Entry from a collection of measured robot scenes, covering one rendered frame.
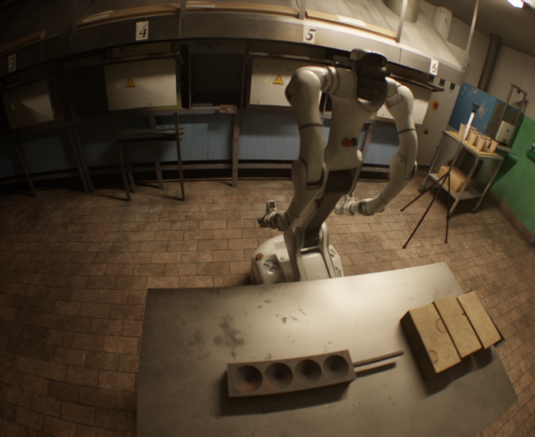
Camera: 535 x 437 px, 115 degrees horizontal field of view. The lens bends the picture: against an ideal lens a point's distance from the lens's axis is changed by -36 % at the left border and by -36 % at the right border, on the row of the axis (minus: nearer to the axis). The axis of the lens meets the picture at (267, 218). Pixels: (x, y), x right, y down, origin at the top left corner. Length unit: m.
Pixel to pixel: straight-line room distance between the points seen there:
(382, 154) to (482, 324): 2.48
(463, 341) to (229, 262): 1.64
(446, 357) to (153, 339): 0.87
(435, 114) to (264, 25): 2.78
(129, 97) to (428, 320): 2.40
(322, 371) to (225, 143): 2.25
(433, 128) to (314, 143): 3.41
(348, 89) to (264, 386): 0.91
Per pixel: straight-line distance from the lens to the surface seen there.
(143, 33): 2.08
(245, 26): 2.02
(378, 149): 3.13
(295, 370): 0.71
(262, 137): 2.61
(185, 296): 0.86
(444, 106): 4.12
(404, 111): 1.13
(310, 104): 0.85
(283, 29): 2.05
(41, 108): 2.82
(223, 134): 2.57
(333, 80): 0.94
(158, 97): 2.31
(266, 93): 2.28
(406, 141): 1.11
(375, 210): 1.28
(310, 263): 1.47
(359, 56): 0.94
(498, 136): 4.21
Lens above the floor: 1.56
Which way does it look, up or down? 40 degrees down
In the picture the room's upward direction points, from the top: 7 degrees clockwise
